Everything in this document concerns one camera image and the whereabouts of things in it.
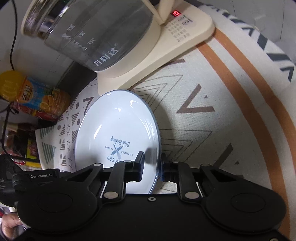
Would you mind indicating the white plate Bakery logo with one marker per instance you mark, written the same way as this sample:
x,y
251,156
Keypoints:
x,y
116,128

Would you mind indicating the patterned fringed table cloth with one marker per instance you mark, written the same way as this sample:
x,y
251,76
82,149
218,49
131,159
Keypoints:
x,y
229,101

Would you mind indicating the person's left hand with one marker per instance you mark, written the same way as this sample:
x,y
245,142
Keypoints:
x,y
11,226

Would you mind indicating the large soy sauce bottle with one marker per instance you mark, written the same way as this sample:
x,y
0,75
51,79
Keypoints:
x,y
20,140

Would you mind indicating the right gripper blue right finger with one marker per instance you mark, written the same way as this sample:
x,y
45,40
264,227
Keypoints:
x,y
169,170

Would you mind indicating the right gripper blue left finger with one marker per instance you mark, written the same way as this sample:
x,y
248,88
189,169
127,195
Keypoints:
x,y
136,168

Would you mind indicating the glass electric kettle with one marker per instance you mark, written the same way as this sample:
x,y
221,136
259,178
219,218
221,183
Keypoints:
x,y
95,34

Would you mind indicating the orange juice bottle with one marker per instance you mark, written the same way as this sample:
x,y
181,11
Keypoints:
x,y
17,87

